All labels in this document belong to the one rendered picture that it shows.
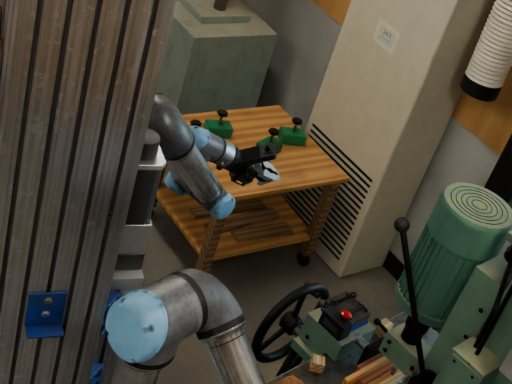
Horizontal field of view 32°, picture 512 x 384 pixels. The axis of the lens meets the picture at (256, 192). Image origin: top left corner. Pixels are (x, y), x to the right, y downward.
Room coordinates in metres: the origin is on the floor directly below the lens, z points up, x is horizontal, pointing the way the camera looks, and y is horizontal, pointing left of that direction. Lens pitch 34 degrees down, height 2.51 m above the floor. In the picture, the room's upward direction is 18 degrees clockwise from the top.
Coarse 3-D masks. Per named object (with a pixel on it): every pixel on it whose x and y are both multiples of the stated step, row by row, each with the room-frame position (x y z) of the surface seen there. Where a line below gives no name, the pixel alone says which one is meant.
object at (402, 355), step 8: (392, 328) 1.73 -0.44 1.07; (400, 328) 1.73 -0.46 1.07; (392, 336) 1.70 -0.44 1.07; (400, 336) 1.71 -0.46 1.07; (384, 344) 1.70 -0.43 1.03; (392, 344) 1.69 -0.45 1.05; (400, 344) 1.68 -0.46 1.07; (408, 344) 1.69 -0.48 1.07; (424, 344) 1.71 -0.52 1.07; (384, 352) 1.70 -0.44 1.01; (392, 352) 1.69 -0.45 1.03; (400, 352) 1.67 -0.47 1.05; (408, 352) 1.66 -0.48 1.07; (416, 352) 1.67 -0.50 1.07; (424, 352) 1.68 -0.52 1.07; (392, 360) 1.68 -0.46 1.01; (400, 360) 1.67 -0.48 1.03; (408, 360) 1.66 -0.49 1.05; (416, 360) 1.65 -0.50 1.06; (400, 368) 1.66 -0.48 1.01; (416, 368) 1.64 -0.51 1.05
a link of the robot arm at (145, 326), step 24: (144, 288) 1.16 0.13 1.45; (168, 288) 1.17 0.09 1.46; (192, 288) 1.19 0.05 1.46; (120, 312) 1.11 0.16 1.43; (144, 312) 1.10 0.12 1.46; (168, 312) 1.12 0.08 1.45; (192, 312) 1.15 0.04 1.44; (120, 336) 1.09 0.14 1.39; (144, 336) 1.07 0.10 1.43; (168, 336) 1.10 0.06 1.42; (120, 360) 1.12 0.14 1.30; (144, 360) 1.08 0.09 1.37; (168, 360) 1.12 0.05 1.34
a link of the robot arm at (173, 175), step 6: (174, 168) 2.03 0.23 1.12; (168, 174) 2.02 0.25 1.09; (174, 174) 2.01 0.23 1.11; (168, 180) 2.01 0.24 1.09; (174, 180) 2.00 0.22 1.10; (180, 180) 2.00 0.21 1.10; (168, 186) 2.00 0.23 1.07; (174, 186) 2.00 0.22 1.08; (180, 186) 2.00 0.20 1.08; (186, 186) 1.99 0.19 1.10; (174, 192) 1.99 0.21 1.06; (180, 192) 2.00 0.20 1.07; (186, 192) 1.99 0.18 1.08
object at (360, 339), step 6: (360, 336) 1.78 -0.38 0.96; (384, 336) 1.77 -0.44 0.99; (360, 342) 1.76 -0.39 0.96; (366, 342) 1.77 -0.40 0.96; (378, 342) 1.74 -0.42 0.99; (360, 348) 1.76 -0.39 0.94; (366, 348) 1.71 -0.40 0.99; (372, 348) 1.72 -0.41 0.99; (378, 348) 1.74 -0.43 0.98; (366, 354) 1.71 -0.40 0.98; (372, 354) 1.73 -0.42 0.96; (360, 360) 1.71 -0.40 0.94
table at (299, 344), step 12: (396, 324) 1.95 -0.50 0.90; (372, 336) 1.87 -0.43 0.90; (432, 336) 1.95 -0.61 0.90; (300, 348) 1.77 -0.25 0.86; (348, 360) 1.75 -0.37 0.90; (288, 372) 1.63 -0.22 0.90; (300, 372) 1.65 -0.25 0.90; (312, 372) 1.66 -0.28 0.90; (324, 372) 1.68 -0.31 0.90; (336, 372) 1.69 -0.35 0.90; (348, 372) 1.70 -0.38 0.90
